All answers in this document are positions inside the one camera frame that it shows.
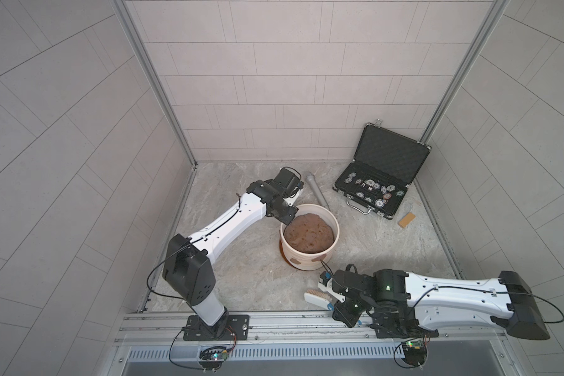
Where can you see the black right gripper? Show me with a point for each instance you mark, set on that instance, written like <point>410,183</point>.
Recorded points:
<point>340,311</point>

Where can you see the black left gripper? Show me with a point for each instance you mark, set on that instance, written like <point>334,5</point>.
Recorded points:
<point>288,209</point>

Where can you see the white scrub brush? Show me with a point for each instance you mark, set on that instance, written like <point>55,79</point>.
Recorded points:
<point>319,299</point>

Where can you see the white ceramic pot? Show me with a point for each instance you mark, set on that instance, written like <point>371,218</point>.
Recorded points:
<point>311,262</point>

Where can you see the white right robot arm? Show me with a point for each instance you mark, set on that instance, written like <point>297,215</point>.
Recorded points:
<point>407,305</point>

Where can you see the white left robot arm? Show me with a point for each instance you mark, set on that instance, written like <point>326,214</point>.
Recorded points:
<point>188,266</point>

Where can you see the brown dried mud filling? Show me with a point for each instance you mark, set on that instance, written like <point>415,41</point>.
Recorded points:
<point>309,234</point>

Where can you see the orange saucer under pot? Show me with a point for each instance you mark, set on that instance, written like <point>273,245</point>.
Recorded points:
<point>282,253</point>

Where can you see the silver microphone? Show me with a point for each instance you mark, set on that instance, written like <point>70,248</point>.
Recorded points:
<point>311,180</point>

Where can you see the right circuit board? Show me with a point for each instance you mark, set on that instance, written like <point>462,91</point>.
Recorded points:
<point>415,353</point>

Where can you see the circuit board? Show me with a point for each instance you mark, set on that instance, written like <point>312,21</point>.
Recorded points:
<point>214,354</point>
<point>415,353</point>

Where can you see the small cardboard piece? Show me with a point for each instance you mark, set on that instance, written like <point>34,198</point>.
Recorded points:
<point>407,220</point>

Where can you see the black poker chip case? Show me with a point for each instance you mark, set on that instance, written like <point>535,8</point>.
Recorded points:
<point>382,169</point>

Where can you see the left circuit board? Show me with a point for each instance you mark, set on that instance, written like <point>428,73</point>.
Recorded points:
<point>214,354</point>

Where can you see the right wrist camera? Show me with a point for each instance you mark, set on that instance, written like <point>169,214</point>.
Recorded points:
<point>325,284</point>

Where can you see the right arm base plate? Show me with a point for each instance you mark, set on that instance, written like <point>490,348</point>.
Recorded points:
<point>399,325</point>

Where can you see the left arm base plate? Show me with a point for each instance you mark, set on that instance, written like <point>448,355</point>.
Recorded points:
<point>228,328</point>

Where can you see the aluminium frame rail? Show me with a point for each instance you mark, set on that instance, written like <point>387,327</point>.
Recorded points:
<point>300,343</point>

